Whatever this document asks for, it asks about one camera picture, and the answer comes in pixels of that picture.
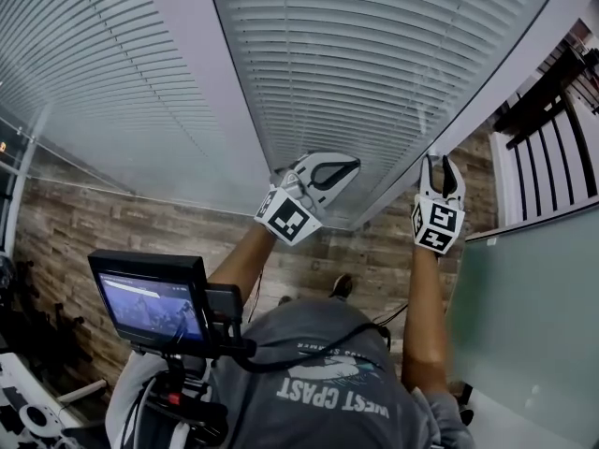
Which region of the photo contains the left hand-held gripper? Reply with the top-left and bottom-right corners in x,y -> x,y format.
254,152 -> 361,247

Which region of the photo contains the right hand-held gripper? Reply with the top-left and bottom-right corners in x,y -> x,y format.
410,155 -> 466,256

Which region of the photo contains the window blind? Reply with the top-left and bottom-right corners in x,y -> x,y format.
205,0 -> 567,228
0,0 -> 235,177

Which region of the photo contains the person's left forearm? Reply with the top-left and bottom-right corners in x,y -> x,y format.
208,222 -> 277,289

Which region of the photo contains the person's right forearm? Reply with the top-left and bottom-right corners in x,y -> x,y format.
401,245 -> 450,395

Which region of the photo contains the black slatted chair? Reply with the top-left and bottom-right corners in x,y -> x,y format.
493,39 -> 599,224

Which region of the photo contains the person's dark shoe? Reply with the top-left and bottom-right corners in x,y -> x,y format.
329,273 -> 355,298

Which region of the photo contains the frosted glass door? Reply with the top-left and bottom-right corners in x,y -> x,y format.
444,203 -> 599,443

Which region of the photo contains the grey printed t-shirt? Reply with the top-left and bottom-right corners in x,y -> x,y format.
105,297 -> 474,449

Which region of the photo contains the black box beside monitor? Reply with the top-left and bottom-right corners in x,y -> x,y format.
205,283 -> 244,350

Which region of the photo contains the black chest-mounted monitor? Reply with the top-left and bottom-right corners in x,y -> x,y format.
87,249 -> 210,345

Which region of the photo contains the clear glass partition panel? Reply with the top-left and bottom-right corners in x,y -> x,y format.
0,105 -> 137,196

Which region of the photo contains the black office chair base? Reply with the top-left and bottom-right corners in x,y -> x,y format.
13,259 -> 95,364

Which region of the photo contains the white desk leg bar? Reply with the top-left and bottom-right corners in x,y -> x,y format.
58,379 -> 108,402

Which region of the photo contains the white desk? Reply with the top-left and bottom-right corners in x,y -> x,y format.
0,353 -> 85,449

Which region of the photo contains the white round device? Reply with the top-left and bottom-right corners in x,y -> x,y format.
18,404 -> 62,439

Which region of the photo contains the white angled window frame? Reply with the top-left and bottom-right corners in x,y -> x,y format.
348,0 -> 593,231

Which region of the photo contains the thin black cable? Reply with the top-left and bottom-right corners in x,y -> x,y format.
373,302 -> 409,325

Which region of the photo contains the white window frame post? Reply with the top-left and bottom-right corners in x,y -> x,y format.
139,0 -> 282,217

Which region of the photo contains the black glass door bracket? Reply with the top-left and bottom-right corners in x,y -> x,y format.
456,381 -> 476,425

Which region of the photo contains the black monitor mount rig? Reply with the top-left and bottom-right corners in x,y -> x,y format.
130,339 -> 230,434

